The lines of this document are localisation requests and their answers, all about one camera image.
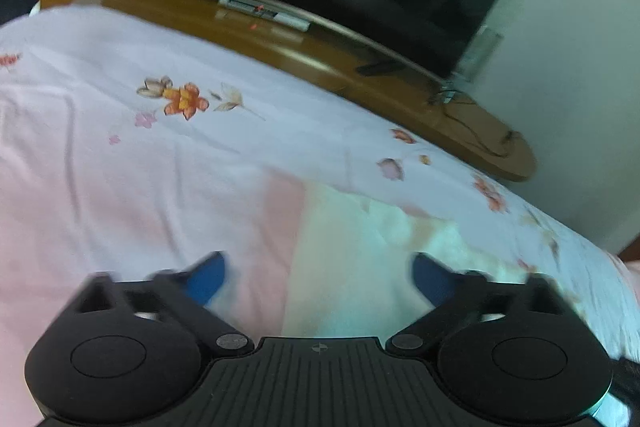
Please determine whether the pink white floral bedsheet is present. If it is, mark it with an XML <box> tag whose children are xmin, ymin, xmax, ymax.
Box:
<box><xmin>0</xmin><ymin>4</ymin><xmax>640</xmax><ymax>427</ymax></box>

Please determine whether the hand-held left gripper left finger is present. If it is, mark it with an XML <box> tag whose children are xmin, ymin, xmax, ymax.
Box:
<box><xmin>65</xmin><ymin>251</ymin><xmax>254</xmax><ymax>358</ymax></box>

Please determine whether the silver set-top box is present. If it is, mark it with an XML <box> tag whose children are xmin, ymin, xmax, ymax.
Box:
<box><xmin>219</xmin><ymin>0</ymin><xmax>312</xmax><ymax>32</ymax></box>

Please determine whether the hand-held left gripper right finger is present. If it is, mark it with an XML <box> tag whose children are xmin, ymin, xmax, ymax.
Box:
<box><xmin>385</xmin><ymin>252</ymin><xmax>577</xmax><ymax>358</ymax></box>

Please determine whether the white small knit garment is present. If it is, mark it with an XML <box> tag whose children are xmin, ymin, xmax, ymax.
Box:
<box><xmin>282</xmin><ymin>184</ymin><xmax>556</xmax><ymax>340</ymax></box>

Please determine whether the wooden television stand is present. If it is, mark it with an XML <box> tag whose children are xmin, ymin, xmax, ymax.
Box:
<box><xmin>30</xmin><ymin>0</ymin><xmax>538</xmax><ymax>182</ymax></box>

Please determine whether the clear glass vase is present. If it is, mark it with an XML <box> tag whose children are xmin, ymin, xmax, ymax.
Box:
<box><xmin>440</xmin><ymin>26</ymin><xmax>505</xmax><ymax>104</ymax></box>

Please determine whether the black cable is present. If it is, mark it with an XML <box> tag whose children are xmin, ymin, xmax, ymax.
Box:
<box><xmin>429</xmin><ymin>91</ymin><xmax>525</xmax><ymax>158</ymax></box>

